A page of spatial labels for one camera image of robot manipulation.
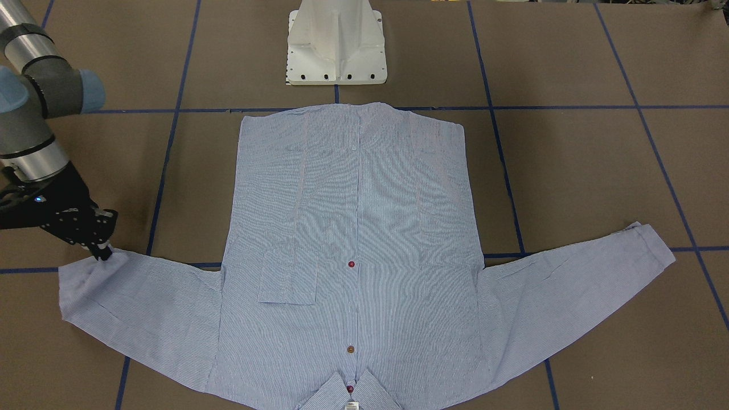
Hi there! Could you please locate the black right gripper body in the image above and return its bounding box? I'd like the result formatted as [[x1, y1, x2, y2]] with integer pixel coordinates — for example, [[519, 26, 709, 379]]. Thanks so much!
[[1, 163, 119, 251]]

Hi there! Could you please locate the light blue striped shirt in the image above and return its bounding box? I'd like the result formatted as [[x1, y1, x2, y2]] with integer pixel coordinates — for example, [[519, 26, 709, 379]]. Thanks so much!
[[58, 103, 675, 409]]

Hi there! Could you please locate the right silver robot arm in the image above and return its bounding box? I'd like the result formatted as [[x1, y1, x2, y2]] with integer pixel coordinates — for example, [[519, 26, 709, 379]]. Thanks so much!
[[1, 1, 118, 260]]

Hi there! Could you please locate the white pedestal column base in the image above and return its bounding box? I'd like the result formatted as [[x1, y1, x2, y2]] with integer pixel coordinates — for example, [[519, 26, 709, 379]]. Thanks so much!
[[286, 1, 388, 86]]

